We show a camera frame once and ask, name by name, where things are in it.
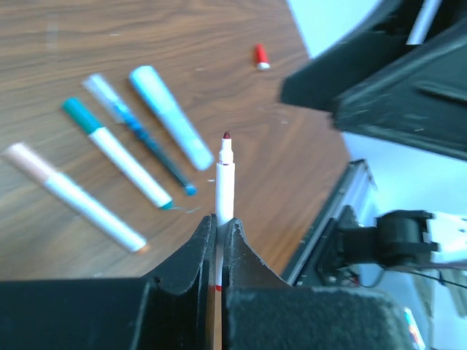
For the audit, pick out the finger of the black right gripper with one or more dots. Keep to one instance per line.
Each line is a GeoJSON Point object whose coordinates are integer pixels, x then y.
{"type": "Point", "coordinates": [375, 49]}
{"type": "Point", "coordinates": [418, 100]}

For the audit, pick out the white pen with teal tip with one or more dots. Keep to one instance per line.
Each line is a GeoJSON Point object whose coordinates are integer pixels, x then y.
{"type": "Point", "coordinates": [117, 153]}

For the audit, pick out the white pen with pink tip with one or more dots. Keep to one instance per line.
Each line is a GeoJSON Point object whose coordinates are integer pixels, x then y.
{"type": "Point", "coordinates": [224, 201]}

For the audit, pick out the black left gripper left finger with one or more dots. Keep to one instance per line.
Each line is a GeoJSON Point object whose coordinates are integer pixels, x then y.
{"type": "Point", "coordinates": [170, 307]}

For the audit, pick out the aluminium frame rail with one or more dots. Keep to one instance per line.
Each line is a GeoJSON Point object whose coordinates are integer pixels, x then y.
{"type": "Point", "coordinates": [355, 188]}

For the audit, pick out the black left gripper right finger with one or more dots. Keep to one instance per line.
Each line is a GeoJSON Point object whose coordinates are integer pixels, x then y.
{"type": "Point", "coordinates": [261, 311]}

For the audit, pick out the light blue pen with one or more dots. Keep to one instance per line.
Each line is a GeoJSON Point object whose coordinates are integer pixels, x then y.
{"type": "Point", "coordinates": [154, 92]}

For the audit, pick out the white pen with orange tip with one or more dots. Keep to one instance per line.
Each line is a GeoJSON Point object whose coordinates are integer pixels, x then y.
{"type": "Point", "coordinates": [21, 156]}

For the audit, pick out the red pen cap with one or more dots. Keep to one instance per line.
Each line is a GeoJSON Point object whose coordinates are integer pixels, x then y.
{"type": "Point", "coordinates": [261, 58]}

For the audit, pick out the blue patterned pen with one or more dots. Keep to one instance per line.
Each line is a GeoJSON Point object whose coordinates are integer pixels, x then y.
{"type": "Point", "coordinates": [108, 97]}

